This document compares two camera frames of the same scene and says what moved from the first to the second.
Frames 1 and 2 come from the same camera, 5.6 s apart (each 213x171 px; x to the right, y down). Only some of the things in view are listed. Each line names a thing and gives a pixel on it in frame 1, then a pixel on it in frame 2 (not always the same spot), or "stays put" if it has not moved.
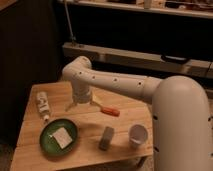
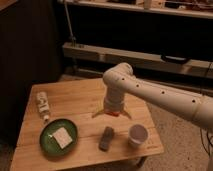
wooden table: (57, 131) stays put
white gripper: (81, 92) to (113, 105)
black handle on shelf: (167, 58) stays put
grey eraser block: (106, 138) stays put
